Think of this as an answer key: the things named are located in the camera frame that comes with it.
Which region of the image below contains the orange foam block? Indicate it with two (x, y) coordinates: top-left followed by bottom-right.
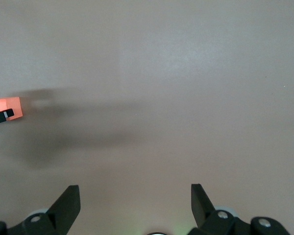
(0, 96), (24, 121)

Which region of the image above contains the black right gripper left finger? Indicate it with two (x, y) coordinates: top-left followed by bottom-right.
(0, 185), (81, 235)

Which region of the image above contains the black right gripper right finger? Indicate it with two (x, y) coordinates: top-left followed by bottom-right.
(187, 183), (291, 235)

